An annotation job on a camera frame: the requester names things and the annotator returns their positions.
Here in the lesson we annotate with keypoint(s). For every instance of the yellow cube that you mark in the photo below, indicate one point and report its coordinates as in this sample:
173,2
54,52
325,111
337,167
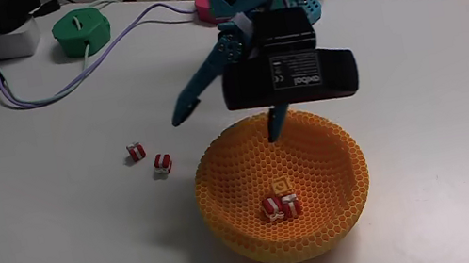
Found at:
282,186

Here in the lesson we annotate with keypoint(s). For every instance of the red white striped gift cube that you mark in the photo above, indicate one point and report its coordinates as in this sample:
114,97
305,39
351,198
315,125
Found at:
272,208
136,152
163,164
291,206

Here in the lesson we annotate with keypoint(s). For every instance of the yellow honeycomb basket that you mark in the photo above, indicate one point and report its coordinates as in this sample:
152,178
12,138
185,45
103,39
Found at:
318,175

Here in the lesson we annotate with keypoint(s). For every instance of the pink round printed box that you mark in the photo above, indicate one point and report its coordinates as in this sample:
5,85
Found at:
203,7

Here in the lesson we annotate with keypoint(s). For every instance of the green round printed box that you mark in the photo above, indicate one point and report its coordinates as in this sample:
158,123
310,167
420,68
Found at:
81,30

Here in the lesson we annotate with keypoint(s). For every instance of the white power strip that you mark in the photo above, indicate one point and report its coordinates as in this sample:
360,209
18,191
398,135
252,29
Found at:
12,42

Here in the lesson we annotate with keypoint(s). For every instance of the black power adapter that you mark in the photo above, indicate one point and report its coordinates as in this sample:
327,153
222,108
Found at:
11,11

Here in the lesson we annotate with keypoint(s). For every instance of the black camera box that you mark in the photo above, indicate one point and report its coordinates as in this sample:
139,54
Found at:
290,79

